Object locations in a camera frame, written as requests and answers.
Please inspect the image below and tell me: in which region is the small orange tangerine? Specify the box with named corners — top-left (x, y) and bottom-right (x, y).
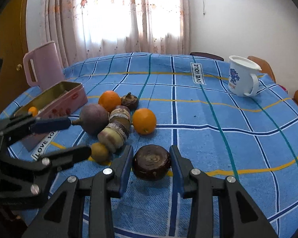
top-left (28, 106), bottom-right (39, 117)

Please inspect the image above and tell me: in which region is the purple round beet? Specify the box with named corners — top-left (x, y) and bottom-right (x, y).
top-left (72, 103), bottom-right (109, 136)

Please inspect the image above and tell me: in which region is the striped sugarcane piece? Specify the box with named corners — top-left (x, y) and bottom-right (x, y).
top-left (97, 105), bottom-right (131, 153)

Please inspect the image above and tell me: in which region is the orange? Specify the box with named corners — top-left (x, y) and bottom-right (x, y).
top-left (98, 90), bottom-right (121, 113)
top-left (132, 108), bottom-right (157, 135)

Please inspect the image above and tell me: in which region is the dark brown water chestnut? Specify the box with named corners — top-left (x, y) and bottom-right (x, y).
top-left (132, 145), bottom-right (171, 182)

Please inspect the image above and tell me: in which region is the dark pointed water chestnut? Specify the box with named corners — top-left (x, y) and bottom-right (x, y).
top-left (121, 92), bottom-right (139, 111)

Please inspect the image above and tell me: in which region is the pink metal tin box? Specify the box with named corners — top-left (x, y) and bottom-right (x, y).
top-left (13, 81), bottom-right (89, 152)

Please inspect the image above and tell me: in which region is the pink plastic pitcher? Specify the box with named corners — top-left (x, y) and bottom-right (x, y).
top-left (23, 41), bottom-right (65, 91)

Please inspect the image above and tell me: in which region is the brown wooden door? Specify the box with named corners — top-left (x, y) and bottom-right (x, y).
top-left (0, 0), bottom-right (29, 114)

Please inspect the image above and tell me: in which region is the sheer floral curtain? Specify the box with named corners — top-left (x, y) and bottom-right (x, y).
top-left (40, 0), bottom-right (189, 67)

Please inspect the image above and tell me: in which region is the white blue enamel mug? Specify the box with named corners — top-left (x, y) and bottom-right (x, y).
top-left (228, 55), bottom-right (262, 97)

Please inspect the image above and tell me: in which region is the orange wooden chair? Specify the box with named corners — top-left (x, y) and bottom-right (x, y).
top-left (247, 56), bottom-right (276, 82)

